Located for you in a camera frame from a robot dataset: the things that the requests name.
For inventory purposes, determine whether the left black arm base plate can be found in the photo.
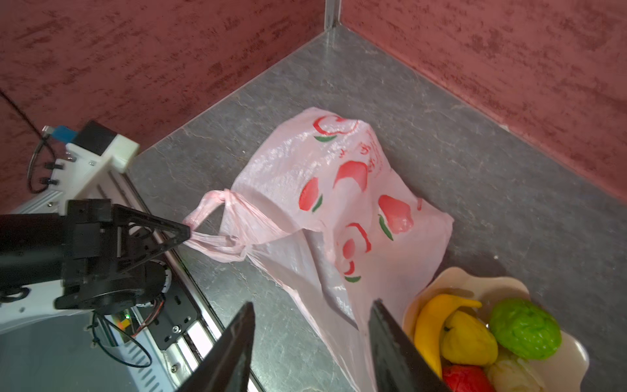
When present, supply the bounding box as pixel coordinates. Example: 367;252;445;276
148;277;201;351

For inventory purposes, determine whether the white slotted cable duct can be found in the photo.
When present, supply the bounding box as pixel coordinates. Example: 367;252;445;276
119;336;177;392

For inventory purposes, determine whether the yellow fake banana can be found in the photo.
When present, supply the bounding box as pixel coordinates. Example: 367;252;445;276
413;294;483;378

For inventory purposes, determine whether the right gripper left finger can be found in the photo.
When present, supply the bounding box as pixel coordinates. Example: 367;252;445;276
178;302;256;392

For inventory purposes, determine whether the yellow fake lemon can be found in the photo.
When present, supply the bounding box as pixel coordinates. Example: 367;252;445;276
440;310;498;367

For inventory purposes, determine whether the green fake lime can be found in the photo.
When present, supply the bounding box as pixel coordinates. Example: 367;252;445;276
488;298;562;360

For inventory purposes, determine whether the pink plastic shopping bag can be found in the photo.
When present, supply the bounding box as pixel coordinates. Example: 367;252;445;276
185;108;453;391

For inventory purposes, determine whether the cream fake pear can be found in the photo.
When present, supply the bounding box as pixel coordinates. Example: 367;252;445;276
484;349;546;392

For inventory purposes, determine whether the red fake apple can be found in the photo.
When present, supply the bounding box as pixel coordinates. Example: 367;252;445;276
442;365;496;392

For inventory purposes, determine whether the peach scalloped plate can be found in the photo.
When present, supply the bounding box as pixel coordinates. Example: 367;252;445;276
402;267;589;391

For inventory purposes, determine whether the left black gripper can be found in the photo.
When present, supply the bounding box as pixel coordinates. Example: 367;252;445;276
1;199;191;314

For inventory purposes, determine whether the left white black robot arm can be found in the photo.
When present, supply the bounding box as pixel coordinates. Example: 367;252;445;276
1;199;191;333

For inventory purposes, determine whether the aluminium front rail frame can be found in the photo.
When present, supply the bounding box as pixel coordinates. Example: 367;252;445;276
104;168;268;392

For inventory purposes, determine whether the left aluminium corner post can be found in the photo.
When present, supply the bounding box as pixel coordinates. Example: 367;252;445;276
324;0;341;30

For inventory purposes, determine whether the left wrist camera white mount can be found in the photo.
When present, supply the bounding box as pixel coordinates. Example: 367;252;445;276
11;119;141;216

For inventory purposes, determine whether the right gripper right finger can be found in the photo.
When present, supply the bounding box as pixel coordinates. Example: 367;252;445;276
368;299;449;392

